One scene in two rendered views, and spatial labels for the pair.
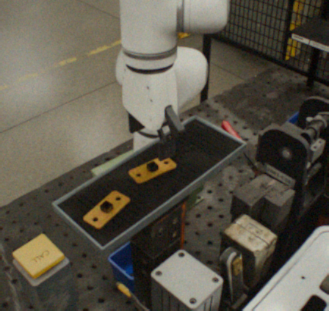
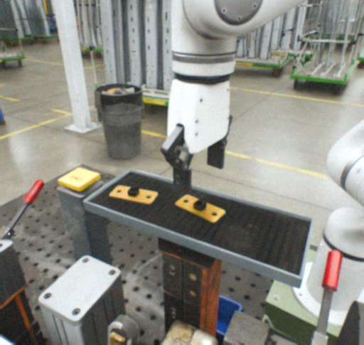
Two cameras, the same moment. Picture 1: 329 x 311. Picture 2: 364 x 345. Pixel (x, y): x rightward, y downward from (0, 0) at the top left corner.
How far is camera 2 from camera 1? 0.63 m
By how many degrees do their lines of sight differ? 61
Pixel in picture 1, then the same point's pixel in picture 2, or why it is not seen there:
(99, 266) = not seen: hidden behind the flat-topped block
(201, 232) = not seen: outside the picture
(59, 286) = (72, 210)
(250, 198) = (237, 333)
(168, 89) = (182, 103)
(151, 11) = not seen: outside the picture
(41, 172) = not seen: hidden behind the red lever
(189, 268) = (92, 283)
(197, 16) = not seen: outside the picture
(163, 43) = (181, 40)
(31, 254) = (77, 174)
